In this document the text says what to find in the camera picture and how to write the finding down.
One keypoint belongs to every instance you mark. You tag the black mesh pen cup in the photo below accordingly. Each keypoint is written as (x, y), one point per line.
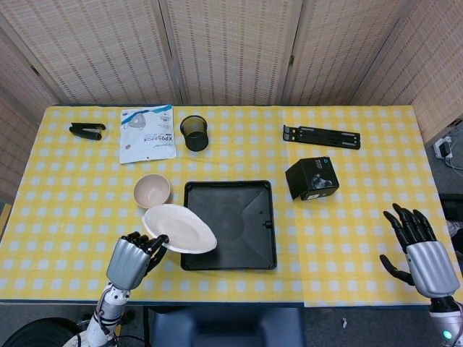
(195, 133)

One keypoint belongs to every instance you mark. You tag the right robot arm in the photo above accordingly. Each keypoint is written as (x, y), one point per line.
(448, 321)

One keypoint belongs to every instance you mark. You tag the black folding stand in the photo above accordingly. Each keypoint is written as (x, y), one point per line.
(322, 137)

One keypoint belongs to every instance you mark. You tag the white power adapter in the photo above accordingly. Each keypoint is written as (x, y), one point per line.
(443, 146)

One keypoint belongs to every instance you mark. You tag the black round stool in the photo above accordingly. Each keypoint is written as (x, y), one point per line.
(43, 336)

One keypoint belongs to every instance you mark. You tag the beige bowl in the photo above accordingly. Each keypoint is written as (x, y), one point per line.
(152, 189)

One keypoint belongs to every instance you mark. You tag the dark padded seat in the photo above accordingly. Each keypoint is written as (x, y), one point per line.
(228, 329)

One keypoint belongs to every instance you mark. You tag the white plate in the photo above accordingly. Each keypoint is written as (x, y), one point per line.
(181, 229)

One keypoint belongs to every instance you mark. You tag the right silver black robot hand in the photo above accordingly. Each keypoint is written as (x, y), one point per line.
(436, 269)

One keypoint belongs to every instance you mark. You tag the black cardboard box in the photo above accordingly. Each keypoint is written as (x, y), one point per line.
(313, 179)

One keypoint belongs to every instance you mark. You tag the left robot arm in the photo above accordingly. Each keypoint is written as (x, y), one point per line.
(105, 318)

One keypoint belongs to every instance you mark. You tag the black stapler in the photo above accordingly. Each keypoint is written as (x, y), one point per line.
(87, 131)

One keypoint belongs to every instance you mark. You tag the yellow checkered tablecloth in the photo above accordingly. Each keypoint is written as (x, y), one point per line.
(72, 173)

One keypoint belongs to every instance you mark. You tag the light shoe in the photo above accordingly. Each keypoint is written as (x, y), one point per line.
(456, 228)

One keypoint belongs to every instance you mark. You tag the white mask package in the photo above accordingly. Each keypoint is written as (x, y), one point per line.
(146, 139)

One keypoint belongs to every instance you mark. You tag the woven folding screen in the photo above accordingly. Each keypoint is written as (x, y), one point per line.
(231, 50)

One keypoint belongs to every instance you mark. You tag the black square tray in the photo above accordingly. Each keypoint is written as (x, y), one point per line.
(246, 231)

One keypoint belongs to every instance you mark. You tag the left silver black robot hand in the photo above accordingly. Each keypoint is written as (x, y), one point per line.
(126, 262)

